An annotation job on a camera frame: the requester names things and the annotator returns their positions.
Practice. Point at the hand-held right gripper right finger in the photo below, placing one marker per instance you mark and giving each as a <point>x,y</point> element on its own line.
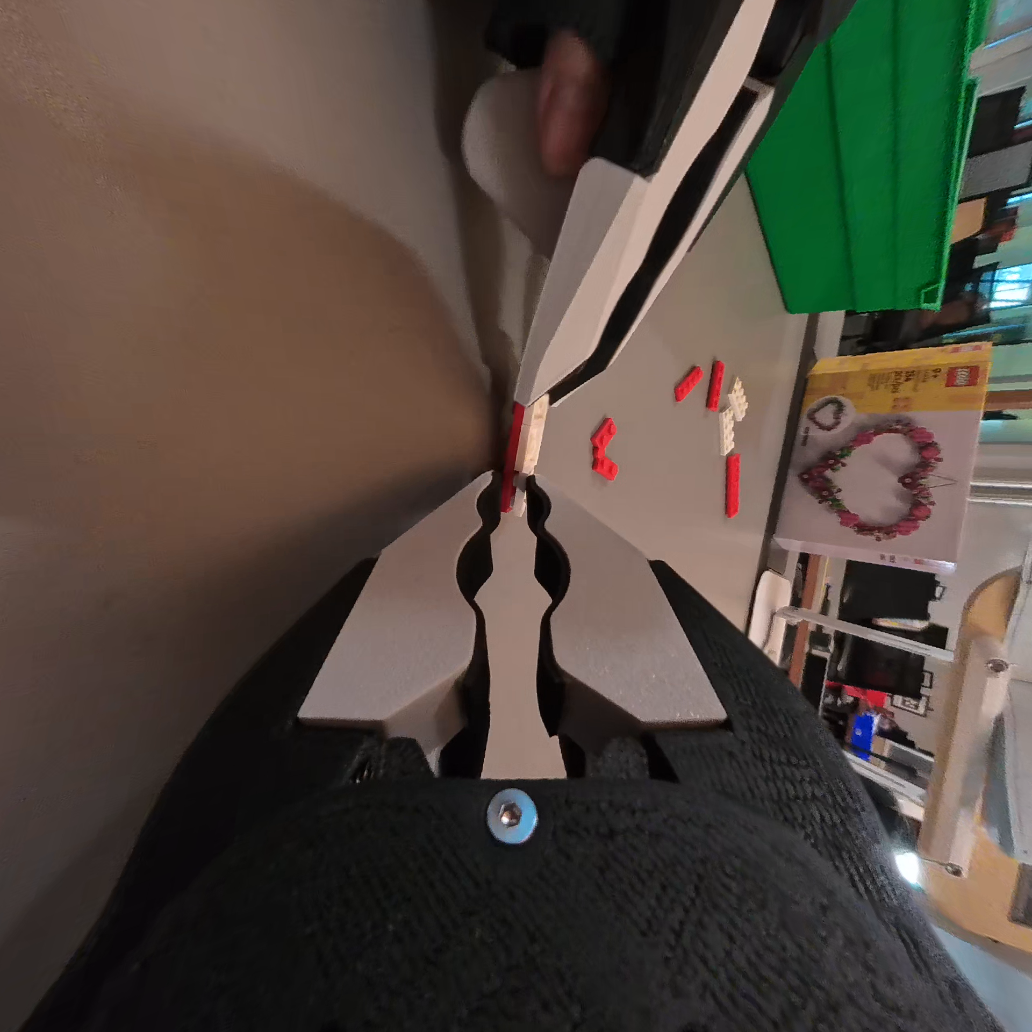
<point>629,637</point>

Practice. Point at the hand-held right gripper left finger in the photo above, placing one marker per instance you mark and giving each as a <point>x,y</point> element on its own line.
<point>387,637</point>

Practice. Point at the white lego plate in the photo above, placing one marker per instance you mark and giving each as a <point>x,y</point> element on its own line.
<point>738,399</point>
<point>727,433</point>

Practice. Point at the wide red lego plate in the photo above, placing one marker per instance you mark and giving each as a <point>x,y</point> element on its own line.
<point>732,484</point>

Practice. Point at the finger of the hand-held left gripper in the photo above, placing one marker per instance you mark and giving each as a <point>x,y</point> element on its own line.
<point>677,242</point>
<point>580,266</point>

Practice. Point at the person's left hand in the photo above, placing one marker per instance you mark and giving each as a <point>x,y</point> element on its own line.
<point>568,105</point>

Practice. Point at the light wooden furniture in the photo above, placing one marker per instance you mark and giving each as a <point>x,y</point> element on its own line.
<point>971,726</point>

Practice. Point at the lego set box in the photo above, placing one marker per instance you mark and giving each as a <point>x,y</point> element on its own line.
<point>879,492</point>

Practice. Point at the red corner lego plate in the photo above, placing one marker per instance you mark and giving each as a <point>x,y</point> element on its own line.
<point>606,468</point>
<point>605,434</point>

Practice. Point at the narrow red lego plate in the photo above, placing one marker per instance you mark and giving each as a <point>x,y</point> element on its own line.
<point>688,384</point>
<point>714,385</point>

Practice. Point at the red white angled lego frame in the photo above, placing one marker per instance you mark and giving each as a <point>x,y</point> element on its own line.
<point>516,439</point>

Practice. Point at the green plastic bin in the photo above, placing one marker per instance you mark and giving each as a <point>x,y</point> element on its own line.
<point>871,161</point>

